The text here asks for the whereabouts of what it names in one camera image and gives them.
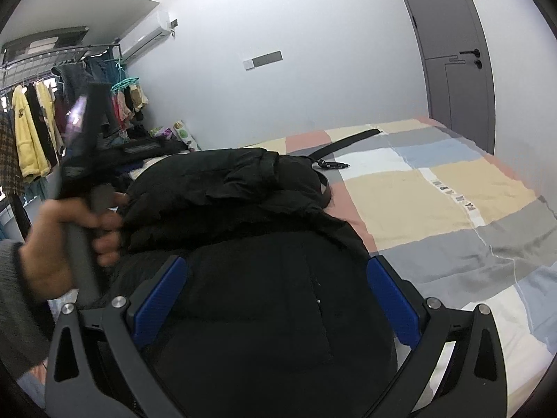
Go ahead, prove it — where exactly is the metal clothes rack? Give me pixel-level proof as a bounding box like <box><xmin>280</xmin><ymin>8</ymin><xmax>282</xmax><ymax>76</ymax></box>
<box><xmin>1</xmin><ymin>42</ymin><xmax>122</xmax><ymax>93</ymax></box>

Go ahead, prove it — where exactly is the dark grey denim jacket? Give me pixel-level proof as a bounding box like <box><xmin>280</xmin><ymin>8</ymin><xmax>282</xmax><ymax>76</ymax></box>
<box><xmin>51</xmin><ymin>61</ymin><xmax>107</xmax><ymax>109</ymax></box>

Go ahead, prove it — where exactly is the brown houndstooth scarf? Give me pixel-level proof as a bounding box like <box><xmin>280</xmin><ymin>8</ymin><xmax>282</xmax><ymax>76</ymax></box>
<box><xmin>0</xmin><ymin>113</ymin><xmax>31</xmax><ymax>240</ymax></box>

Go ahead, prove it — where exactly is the person's left hand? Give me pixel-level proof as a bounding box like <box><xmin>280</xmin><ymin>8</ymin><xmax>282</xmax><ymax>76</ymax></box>
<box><xmin>18</xmin><ymin>198</ymin><xmax>123</xmax><ymax>302</ymax></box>

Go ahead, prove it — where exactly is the teal clip hanger with socks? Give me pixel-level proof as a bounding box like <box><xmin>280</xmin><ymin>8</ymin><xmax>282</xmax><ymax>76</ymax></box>
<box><xmin>110</xmin><ymin>77</ymin><xmax>149</xmax><ymax>129</ymax></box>

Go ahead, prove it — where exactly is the yellow fleece jacket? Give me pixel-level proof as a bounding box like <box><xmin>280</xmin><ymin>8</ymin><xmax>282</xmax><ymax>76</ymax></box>
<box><xmin>11</xmin><ymin>85</ymin><xmax>51</xmax><ymax>183</ymax></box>

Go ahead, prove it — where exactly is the white wall air conditioner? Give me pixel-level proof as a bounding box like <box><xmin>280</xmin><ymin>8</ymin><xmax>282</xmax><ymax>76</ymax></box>
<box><xmin>119</xmin><ymin>10</ymin><xmax>173</xmax><ymax>62</ymax></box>

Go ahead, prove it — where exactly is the patchwork checkered bed cover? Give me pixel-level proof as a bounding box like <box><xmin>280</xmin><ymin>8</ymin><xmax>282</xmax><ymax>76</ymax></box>
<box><xmin>242</xmin><ymin>116</ymin><xmax>557</xmax><ymax>406</ymax></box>

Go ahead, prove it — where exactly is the black belt strap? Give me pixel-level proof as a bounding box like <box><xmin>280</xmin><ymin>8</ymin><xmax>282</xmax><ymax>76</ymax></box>
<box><xmin>304</xmin><ymin>128</ymin><xmax>380</xmax><ymax>171</ymax></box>

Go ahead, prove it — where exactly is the grey wall switch panel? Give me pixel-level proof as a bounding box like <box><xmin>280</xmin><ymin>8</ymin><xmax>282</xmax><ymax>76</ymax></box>
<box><xmin>244</xmin><ymin>51</ymin><xmax>283</xmax><ymax>71</ymax></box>

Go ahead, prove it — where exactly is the black puffer jacket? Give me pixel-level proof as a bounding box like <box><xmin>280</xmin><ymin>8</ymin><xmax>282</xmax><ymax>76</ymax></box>
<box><xmin>110</xmin><ymin>148</ymin><xmax>397</xmax><ymax>417</ymax></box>

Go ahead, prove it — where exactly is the grey bedroom door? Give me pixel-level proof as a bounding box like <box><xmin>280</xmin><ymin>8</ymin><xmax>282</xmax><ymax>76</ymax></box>
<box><xmin>404</xmin><ymin>0</ymin><xmax>496</xmax><ymax>154</ymax></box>

